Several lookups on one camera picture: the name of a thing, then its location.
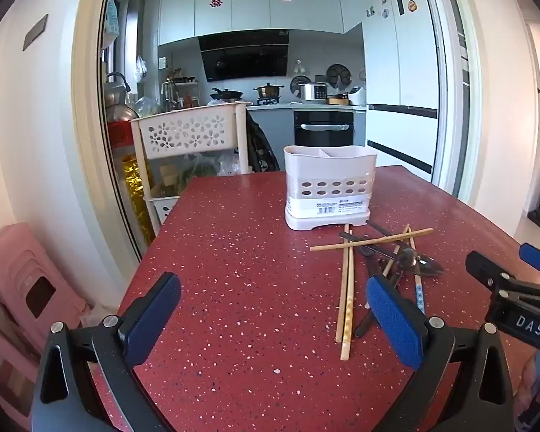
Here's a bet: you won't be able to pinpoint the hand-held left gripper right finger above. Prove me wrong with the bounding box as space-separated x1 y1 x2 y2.
366 274 517 432

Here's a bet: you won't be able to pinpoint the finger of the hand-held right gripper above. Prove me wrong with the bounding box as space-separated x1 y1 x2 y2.
519 242 540 276
465 251 540 300

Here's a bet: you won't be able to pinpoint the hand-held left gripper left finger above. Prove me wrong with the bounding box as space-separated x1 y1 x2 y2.
31 272 181 432

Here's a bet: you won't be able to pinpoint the blue floral wooden chopstick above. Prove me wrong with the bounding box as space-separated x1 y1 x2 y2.
405 224 427 316

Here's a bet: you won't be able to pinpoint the chopsticks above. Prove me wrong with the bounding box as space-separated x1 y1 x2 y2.
339 231 415 266

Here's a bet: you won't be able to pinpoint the white plastic utensil holder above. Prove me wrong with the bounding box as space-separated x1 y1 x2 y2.
283 144 378 231

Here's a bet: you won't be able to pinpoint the person's right hand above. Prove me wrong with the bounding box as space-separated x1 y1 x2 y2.
519 355 540 415

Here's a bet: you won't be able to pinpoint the gold foil bag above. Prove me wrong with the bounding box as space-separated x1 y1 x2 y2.
121 153 156 244

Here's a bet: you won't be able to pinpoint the stack of pink plastic stools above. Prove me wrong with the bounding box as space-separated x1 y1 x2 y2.
0 222 91 432

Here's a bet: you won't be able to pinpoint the white plastic storage cart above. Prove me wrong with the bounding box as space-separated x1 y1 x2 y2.
130 101 253 237

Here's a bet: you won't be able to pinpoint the black patterned bag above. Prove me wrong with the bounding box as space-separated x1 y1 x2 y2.
245 110 280 174

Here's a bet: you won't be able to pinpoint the black built-in oven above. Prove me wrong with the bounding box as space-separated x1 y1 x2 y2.
293 110 356 149

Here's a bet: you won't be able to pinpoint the white refrigerator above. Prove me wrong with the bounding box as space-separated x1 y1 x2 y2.
361 0 447 186

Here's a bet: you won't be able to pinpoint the black wok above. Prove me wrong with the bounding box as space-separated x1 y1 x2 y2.
209 87 244 102

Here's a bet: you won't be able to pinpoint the kitchen faucet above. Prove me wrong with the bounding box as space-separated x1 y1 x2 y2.
105 72 132 96

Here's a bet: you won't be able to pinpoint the silver rice cooker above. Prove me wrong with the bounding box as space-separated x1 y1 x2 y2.
297 82 329 102

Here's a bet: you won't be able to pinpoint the steel cooking pot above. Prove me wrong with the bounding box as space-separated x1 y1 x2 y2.
253 82 283 100

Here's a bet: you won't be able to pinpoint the black range hood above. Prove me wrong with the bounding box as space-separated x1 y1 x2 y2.
198 29 291 82

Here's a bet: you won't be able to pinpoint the white upper cabinets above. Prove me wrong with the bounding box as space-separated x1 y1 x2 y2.
157 0 365 46

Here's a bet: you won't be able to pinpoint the round black wall tray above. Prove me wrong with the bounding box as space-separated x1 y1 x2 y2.
326 64 352 87

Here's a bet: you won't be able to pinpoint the grey wall switch plate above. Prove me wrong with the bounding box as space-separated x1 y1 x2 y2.
23 14 49 51

